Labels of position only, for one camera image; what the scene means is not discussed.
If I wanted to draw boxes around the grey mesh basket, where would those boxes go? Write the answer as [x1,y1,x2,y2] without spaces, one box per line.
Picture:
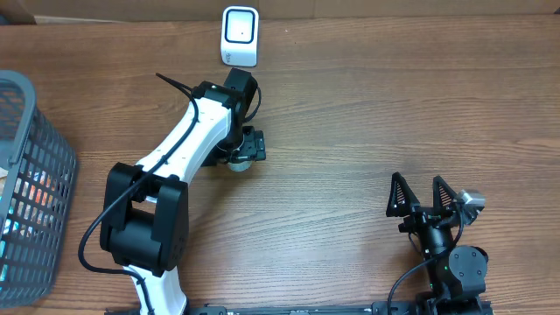
[1,70,78,309]

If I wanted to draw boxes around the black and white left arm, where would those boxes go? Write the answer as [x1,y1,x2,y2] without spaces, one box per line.
[99,68,266,314]

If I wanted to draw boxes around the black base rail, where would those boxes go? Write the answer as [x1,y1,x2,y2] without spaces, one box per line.
[104,301,429,315]

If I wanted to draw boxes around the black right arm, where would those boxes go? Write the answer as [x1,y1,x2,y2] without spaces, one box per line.
[385,172,493,314]

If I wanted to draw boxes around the white barcode scanner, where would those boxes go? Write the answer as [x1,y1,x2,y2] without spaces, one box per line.
[220,5,260,67]

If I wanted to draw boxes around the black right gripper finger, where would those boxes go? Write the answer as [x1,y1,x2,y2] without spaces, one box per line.
[432,176,457,214]
[386,172,420,217]

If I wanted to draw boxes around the green lid jar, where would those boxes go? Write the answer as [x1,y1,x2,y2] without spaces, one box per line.
[227,161,252,172]

